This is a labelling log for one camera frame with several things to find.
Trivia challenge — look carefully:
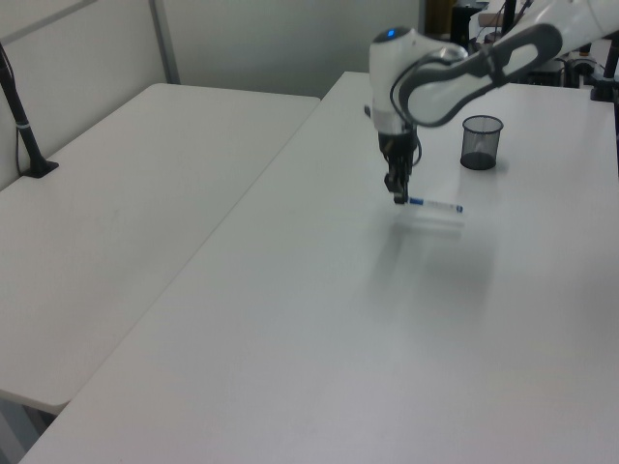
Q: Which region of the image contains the blue and white marker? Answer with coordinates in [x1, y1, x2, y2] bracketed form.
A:
[404, 196, 466, 216]

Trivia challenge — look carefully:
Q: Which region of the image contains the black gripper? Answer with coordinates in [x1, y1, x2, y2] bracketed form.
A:
[377, 130, 420, 207]

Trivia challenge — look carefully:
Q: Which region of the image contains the grey aluminium partition post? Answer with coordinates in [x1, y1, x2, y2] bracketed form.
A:
[148, 0, 182, 86]

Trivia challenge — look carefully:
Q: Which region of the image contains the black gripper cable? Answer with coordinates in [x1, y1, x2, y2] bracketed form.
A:
[388, 45, 485, 163]

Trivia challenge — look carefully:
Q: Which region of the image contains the white side table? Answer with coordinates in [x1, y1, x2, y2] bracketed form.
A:
[0, 82, 323, 416]

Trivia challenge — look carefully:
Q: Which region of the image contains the black background cabinet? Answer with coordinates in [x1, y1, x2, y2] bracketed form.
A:
[451, 3, 474, 50]

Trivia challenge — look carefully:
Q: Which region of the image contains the black camera stand pole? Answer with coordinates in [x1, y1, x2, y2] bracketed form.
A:
[588, 28, 619, 103]
[0, 41, 61, 181]

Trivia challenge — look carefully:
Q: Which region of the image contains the black mesh pen cup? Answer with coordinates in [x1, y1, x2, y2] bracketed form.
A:
[459, 114, 506, 171]

